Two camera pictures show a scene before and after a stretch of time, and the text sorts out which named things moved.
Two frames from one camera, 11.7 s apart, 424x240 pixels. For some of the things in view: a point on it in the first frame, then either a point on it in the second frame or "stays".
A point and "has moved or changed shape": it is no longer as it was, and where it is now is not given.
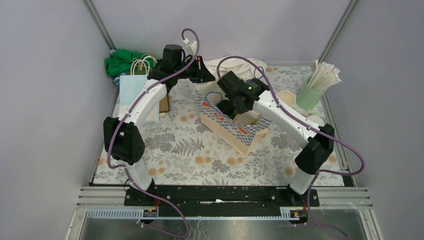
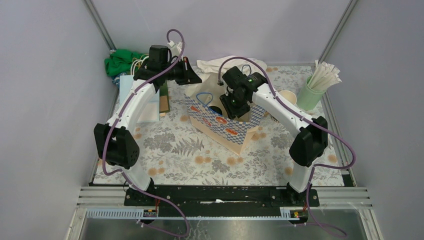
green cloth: [120, 61] stays
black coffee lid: [226, 107] has moved or changed shape
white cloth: [245, 68] stays
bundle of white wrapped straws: [324, 76] stays
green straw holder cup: [308, 98] stays
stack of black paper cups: [287, 97] stays
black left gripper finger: [202, 74] to [190, 76]
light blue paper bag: [130, 85] stays
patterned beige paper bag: [241, 132] has moved or changed shape
